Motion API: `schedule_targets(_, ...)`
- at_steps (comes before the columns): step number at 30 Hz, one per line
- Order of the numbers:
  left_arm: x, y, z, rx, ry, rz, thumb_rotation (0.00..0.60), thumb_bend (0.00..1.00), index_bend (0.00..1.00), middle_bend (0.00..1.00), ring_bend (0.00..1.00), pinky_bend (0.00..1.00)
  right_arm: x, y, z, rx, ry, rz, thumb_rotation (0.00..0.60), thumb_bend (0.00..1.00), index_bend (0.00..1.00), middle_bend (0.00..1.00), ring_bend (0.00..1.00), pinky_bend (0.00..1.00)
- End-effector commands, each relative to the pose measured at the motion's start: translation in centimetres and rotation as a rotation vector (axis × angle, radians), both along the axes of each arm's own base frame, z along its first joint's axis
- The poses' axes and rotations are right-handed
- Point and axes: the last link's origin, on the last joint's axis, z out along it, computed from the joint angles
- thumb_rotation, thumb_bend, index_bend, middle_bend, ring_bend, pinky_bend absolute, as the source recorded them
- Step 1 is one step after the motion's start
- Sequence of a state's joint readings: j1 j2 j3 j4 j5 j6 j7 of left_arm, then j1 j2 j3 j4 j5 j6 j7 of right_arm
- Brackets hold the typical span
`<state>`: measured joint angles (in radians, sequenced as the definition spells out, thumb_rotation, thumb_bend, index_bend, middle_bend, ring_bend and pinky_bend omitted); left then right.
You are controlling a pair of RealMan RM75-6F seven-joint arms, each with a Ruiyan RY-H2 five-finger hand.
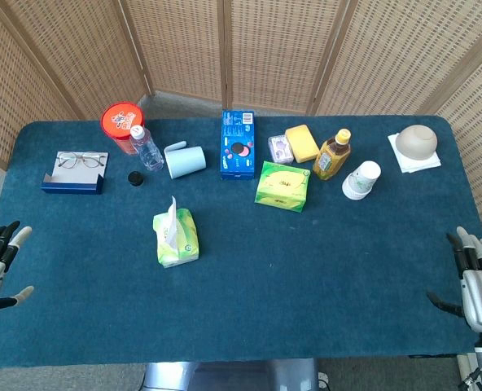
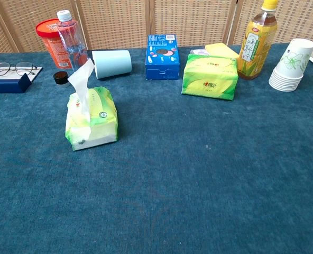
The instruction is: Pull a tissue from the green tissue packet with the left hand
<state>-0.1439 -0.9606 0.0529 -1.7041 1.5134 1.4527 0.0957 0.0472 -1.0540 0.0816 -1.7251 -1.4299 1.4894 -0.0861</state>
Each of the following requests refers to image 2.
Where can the sealed green tissue pack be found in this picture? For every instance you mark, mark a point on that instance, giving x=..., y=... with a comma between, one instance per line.
x=209, y=79

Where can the opened green tissue pack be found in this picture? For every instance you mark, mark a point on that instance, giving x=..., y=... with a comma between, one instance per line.
x=103, y=116

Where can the thin frame eyeglasses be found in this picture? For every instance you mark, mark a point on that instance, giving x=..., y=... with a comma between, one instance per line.
x=13, y=68

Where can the blue tablecloth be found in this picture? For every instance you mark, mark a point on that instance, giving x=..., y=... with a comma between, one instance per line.
x=172, y=172

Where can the yellow sponge block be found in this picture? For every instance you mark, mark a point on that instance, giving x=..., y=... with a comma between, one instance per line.
x=221, y=50

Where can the small clear plastic packet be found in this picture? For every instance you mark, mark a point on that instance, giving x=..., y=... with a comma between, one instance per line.
x=198, y=52

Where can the white tissue sheet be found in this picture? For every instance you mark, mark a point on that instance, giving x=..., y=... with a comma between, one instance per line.
x=81, y=84

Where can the woven wooden folding screen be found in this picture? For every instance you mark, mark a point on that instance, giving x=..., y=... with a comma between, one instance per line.
x=135, y=21

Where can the dark blue glasses case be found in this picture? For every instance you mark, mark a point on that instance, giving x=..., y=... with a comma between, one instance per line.
x=8, y=83

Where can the orange instant noodle cup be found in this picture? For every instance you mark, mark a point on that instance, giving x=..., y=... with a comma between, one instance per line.
x=54, y=45

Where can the blue cookie box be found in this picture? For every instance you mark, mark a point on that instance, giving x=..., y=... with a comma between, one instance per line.
x=162, y=56

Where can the stack of white paper cups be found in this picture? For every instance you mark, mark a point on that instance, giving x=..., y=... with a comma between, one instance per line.
x=291, y=66

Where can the yellow tea drink bottle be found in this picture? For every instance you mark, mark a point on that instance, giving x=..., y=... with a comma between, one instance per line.
x=257, y=45

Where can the light blue cylindrical cup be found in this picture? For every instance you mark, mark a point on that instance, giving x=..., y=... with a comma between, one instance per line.
x=111, y=64

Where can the clear plastic water bottle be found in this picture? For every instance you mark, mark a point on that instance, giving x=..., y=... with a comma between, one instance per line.
x=73, y=47

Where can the small black jar lid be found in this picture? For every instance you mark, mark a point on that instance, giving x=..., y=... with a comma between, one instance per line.
x=60, y=78

